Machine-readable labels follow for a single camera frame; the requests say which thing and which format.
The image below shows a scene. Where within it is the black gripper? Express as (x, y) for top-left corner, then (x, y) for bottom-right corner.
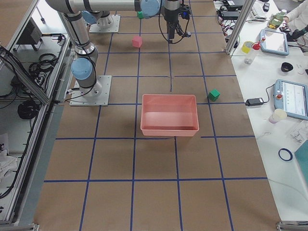
(164, 0), (191, 40)

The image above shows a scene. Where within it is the green cube near base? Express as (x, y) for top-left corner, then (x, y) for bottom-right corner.
(137, 11), (144, 19)

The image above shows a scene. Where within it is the pink cube centre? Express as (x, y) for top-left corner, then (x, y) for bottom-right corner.
(132, 36), (142, 48)

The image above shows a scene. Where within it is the yellow tape roll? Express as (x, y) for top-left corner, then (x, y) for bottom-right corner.
(241, 41), (253, 54)

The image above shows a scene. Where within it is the green cube near bin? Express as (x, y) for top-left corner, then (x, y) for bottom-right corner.
(207, 89), (220, 102)

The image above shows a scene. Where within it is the pink plastic bin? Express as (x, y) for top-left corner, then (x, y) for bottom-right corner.
(141, 94), (199, 137)

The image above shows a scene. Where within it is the teach pendant far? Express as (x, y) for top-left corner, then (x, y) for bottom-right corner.
(259, 29), (289, 56)

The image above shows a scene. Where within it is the teach pendant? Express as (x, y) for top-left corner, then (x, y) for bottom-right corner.
(259, 29), (289, 56)
(273, 79), (308, 120)

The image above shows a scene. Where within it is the black power adapter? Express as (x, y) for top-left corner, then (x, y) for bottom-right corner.
(245, 98), (265, 106)

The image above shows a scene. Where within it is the paper cup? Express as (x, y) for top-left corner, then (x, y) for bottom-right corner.
(269, 109), (287, 124)

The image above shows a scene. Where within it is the teach pendant near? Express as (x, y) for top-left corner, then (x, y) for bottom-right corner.
(273, 79), (308, 120)

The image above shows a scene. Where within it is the white cloth rag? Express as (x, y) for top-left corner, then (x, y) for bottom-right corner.
(0, 133), (17, 186)

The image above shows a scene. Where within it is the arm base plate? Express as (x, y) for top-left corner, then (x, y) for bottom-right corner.
(69, 76), (112, 106)
(90, 14), (121, 34)

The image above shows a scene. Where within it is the aluminium frame post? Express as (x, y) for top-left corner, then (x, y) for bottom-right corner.
(225, 0), (255, 54)

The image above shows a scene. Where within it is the blue tape ring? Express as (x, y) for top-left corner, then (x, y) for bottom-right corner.
(278, 148), (293, 162)

